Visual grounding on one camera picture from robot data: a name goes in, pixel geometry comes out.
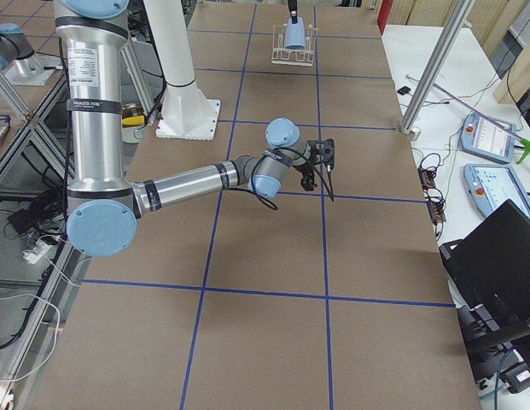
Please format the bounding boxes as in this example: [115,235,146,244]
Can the black laptop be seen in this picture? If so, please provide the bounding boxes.
[440,200,530,320]

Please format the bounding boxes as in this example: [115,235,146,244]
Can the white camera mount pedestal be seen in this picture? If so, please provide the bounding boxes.
[144,0,220,140]

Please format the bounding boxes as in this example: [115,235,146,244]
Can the light blue plastic cup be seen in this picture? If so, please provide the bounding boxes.
[284,16,306,50]

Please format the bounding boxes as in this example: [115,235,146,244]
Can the aluminium frame post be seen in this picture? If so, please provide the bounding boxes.
[400,0,475,141]

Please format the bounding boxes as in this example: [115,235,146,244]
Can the white pot with yellow contents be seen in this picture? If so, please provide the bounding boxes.
[121,103,146,144]

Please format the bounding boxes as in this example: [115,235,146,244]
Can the black usb hub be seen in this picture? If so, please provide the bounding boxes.
[417,167,436,190]

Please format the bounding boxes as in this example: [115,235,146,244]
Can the small black device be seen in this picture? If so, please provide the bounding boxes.
[397,86,411,95]

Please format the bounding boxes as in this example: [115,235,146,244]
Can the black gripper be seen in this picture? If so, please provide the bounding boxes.
[296,161,317,191]
[288,0,298,18]

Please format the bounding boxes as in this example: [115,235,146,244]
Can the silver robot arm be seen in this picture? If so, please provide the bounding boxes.
[54,1,317,257]

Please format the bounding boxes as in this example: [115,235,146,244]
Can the teach pendant with red button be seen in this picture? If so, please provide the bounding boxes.
[460,111,516,164]

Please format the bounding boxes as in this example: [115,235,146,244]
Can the white wire cup holder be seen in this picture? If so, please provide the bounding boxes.
[271,23,318,67]

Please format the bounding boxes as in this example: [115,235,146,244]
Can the green handled reacher grabber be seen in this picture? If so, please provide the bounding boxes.
[432,83,530,164]

